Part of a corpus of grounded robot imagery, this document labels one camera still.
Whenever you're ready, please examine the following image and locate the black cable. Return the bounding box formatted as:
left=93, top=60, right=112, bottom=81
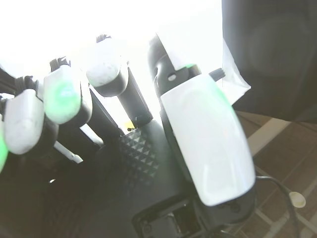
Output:
left=256, top=175, right=299, bottom=238

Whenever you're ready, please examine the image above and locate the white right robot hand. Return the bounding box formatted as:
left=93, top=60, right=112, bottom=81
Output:
left=0, top=32, right=257, bottom=238

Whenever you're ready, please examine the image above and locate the small white round cap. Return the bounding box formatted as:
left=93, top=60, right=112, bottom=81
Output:
left=289, top=191, right=307, bottom=208

